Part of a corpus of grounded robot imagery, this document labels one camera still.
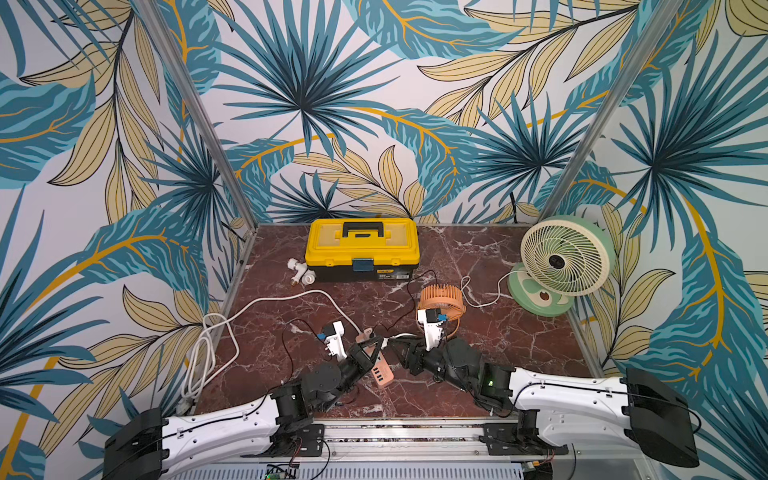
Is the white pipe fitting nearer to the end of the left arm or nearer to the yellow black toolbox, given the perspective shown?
the yellow black toolbox

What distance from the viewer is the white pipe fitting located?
102 cm

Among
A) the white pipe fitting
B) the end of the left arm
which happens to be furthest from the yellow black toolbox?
the end of the left arm

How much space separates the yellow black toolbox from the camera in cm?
92

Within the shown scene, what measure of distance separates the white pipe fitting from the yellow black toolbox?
49 millimetres
